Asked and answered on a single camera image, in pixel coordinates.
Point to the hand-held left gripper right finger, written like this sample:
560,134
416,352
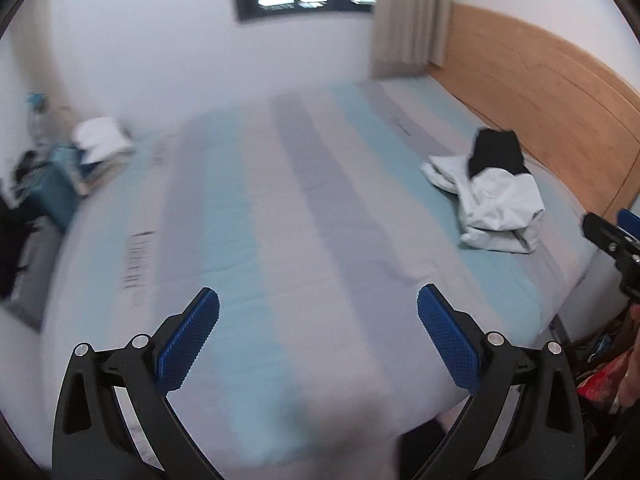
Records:
447,342

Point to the dark cloth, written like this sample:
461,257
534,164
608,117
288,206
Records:
425,450

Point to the black and white jacket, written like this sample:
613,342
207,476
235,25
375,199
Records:
500,200

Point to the red patterned cloth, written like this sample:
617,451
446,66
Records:
602,385

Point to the blue suitcase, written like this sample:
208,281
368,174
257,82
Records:
52,190

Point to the folded white clothes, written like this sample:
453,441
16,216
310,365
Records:
100,137

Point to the wooden headboard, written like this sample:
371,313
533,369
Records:
540,90

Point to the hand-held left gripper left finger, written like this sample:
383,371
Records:
187,342

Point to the beige curtain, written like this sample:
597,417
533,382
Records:
407,15

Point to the bed with striped sheet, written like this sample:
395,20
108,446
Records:
300,210

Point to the dark clutter pile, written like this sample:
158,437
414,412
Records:
15,220

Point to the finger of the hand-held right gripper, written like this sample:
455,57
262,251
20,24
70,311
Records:
630,220
602,232

